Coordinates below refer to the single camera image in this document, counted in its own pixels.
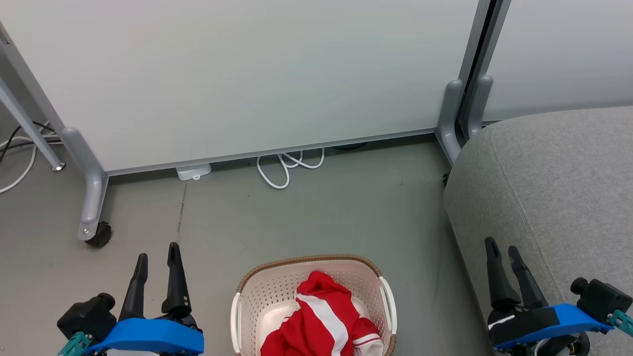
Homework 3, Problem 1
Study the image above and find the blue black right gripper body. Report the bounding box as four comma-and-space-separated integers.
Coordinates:
487, 296, 615, 356

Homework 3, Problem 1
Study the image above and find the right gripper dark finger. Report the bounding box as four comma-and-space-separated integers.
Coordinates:
508, 245, 549, 310
484, 236, 521, 311

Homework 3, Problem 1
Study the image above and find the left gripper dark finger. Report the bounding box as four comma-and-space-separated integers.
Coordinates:
161, 242, 192, 317
118, 253, 149, 322

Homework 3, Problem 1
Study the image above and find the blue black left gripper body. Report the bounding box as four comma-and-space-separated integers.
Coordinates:
85, 297, 205, 356

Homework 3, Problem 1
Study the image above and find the red and white garment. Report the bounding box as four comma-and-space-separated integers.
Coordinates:
260, 271, 386, 356

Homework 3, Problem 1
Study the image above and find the grey fabric sofa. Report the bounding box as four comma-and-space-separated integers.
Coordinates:
443, 105, 633, 356

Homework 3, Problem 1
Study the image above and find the cream perforated laundry basket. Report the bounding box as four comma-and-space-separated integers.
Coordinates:
230, 255, 398, 356

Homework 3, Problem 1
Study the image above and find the flat white power adapter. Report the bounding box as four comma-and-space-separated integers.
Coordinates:
176, 163, 213, 182

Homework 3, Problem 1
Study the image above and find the grey partition foot with caster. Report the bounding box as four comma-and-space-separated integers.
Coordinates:
60, 127, 110, 242

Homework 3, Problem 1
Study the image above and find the wide white partition panel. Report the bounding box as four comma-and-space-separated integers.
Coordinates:
0, 0, 481, 177

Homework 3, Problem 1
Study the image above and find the narrow white partition panel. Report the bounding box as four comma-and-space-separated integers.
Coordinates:
476, 0, 633, 123

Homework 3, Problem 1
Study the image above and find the teal left camera bracket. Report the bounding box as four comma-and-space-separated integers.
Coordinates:
58, 332, 93, 356

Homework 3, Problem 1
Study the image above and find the teal camera bracket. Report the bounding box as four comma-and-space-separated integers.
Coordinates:
608, 310, 633, 340
58, 332, 93, 356

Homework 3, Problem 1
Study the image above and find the teal right camera bracket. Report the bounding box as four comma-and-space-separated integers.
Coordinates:
608, 310, 633, 340

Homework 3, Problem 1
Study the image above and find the looped white cable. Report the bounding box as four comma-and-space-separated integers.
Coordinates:
256, 147, 326, 190

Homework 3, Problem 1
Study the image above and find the grey metal desk frame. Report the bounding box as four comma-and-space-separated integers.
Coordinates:
0, 74, 66, 173

